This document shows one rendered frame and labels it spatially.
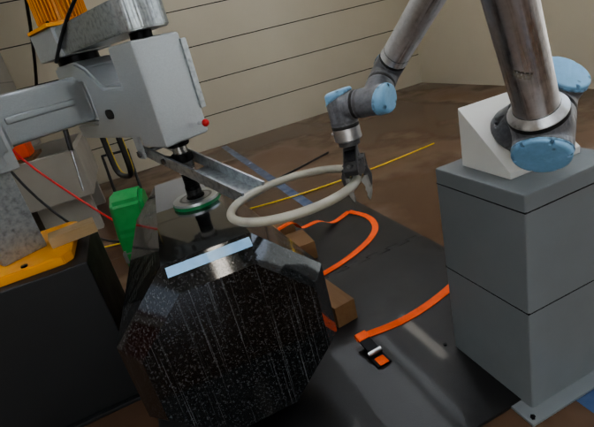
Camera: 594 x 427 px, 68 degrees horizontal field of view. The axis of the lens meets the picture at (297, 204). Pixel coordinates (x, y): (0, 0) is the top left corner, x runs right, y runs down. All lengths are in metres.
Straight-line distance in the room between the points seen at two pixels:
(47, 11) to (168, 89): 0.82
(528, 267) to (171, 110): 1.41
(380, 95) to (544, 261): 0.73
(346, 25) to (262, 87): 1.74
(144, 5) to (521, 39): 1.30
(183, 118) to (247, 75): 5.17
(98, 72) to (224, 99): 4.78
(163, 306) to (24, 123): 1.13
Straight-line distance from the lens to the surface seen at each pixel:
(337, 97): 1.40
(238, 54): 7.01
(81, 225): 2.23
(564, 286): 1.71
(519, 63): 1.17
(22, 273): 2.15
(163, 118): 1.86
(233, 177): 1.85
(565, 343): 1.86
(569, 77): 1.46
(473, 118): 1.61
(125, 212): 3.56
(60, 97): 2.38
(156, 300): 1.58
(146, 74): 1.84
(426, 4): 1.29
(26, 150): 5.01
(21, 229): 2.27
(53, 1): 2.47
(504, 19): 1.11
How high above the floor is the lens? 1.44
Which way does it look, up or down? 22 degrees down
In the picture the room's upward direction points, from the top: 14 degrees counter-clockwise
